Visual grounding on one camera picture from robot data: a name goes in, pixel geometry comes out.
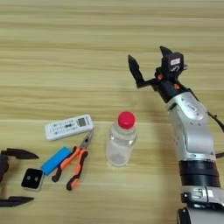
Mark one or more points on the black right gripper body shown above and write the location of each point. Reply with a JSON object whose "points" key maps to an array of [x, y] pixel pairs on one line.
{"points": [[167, 87]]}

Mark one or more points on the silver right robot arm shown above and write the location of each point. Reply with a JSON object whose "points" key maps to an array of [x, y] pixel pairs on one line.
{"points": [[192, 137]]}

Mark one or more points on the small black square box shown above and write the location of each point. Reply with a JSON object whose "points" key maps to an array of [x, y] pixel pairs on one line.
{"points": [[32, 178]]}

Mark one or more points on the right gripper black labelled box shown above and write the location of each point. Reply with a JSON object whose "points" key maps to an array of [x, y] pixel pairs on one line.
{"points": [[173, 61]]}

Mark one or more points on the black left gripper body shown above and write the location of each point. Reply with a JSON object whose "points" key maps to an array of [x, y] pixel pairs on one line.
{"points": [[3, 166]]}

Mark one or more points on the orange and black pliers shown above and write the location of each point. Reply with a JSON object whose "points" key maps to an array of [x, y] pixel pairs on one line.
{"points": [[85, 142]]}

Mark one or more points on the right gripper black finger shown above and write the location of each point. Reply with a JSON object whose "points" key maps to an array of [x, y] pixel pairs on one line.
{"points": [[136, 71], [165, 51]]}

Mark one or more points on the blue rectangular block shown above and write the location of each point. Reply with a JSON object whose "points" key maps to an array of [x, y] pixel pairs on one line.
{"points": [[55, 160]]}

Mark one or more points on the clear bottle with red cap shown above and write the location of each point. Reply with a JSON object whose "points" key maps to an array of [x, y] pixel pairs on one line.
{"points": [[121, 143]]}

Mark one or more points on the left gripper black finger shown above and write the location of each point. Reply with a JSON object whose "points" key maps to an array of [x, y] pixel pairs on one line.
{"points": [[14, 201], [19, 153]]}

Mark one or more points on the white remote control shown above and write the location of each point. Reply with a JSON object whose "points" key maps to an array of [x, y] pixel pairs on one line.
{"points": [[68, 127]]}

